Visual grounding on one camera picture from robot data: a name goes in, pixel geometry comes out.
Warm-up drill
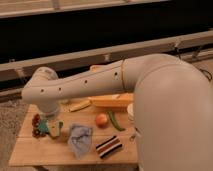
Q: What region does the orange plastic bin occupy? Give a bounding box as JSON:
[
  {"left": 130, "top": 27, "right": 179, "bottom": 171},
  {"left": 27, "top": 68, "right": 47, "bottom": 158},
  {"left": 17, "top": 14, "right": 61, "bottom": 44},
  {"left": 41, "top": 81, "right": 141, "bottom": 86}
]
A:
[{"left": 89, "top": 93, "right": 133, "bottom": 107}]

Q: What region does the purple grapes bunch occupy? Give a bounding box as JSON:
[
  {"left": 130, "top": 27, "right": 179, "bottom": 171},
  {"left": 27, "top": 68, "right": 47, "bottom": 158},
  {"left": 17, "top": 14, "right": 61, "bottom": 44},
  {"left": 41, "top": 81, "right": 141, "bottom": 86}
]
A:
[{"left": 32, "top": 114, "right": 46, "bottom": 138}]

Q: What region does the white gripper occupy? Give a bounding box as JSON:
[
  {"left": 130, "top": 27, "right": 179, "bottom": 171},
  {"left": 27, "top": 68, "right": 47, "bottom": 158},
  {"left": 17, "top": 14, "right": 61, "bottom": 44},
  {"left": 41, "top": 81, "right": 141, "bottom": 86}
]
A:
[{"left": 38, "top": 101, "right": 63, "bottom": 133}]

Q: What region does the blue grey cloth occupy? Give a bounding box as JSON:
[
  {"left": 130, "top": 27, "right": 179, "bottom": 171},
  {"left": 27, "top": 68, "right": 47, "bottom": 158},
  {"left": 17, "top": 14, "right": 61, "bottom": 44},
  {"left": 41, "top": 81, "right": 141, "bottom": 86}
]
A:
[{"left": 68, "top": 123, "right": 93, "bottom": 159}]

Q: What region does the green chili pepper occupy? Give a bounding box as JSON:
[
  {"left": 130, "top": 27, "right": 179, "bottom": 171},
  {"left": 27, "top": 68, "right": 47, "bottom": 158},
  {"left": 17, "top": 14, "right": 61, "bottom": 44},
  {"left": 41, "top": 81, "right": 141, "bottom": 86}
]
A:
[{"left": 108, "top": 111, "right": 126, "bottom": 131}]

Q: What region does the wooden table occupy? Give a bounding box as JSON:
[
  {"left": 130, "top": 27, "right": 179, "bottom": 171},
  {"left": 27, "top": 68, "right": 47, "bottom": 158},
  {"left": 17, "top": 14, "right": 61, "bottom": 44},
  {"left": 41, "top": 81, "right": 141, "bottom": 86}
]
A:
[{"left": 9, "top": 99, "right": 137, "bottom": 166}]

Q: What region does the yellow banana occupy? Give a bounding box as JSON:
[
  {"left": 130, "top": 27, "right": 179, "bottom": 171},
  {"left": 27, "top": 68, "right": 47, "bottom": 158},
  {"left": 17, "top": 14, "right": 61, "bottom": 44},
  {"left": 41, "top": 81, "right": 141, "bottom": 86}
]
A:
[{"left": 69, "top": 100, "right": 91, "bottom": 112}]

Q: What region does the red apple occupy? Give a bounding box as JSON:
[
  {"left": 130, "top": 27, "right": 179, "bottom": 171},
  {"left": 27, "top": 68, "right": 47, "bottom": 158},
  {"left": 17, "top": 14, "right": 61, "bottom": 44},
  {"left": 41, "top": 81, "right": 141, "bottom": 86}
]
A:
[{"left": 95, "top": 113, "right": 108, "bottom": 128}]

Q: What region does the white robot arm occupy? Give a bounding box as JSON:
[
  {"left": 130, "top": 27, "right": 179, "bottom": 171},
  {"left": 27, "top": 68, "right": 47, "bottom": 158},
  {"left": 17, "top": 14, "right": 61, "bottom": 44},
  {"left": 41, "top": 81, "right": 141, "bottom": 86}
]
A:
[{"left": 22, "top": 54, "right": 213, "bottom": 171}]

